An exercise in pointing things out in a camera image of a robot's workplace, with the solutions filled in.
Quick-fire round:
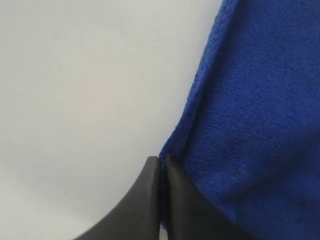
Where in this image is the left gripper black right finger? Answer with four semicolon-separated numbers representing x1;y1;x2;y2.
165;155;255;240

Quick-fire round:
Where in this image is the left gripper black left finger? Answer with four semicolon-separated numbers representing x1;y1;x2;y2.
77;156;161;240

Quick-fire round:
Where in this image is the blue microfibre towel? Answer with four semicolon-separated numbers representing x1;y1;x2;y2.
160;0;320;240

